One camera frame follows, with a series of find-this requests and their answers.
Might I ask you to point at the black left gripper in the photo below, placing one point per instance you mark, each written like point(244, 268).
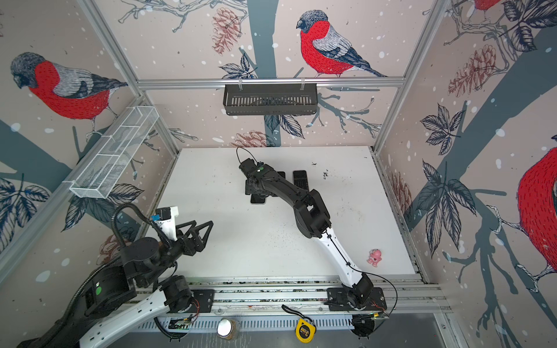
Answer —
point(199, 243)

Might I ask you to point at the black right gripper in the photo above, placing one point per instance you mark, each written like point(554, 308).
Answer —
point(251, 185)

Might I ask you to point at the black phone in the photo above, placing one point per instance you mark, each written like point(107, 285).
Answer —
point(257, 199)

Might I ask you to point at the black phone horizontal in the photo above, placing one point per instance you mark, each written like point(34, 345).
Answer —
point(300, 179)

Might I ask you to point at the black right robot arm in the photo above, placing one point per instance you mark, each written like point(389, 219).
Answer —
point(313, 221)

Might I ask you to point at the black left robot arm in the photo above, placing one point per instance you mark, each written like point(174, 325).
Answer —
point(121, 295)

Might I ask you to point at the yellow tape measure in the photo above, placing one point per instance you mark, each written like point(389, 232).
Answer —
point(305, 329)

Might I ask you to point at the pink toy figure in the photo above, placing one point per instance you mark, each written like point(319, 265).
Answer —
point(374, 257)

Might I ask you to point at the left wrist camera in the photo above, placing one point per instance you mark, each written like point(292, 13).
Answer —
point(165, 222)

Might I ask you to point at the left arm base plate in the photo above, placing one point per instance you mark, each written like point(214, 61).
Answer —
point(195, 301)

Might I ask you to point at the black wire basket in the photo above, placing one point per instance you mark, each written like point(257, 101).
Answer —
point(270, 99)

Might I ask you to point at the white wire basket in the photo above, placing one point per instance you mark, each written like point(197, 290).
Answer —
point(102, 173)

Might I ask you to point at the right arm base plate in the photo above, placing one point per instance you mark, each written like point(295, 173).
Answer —
point(337, 300)

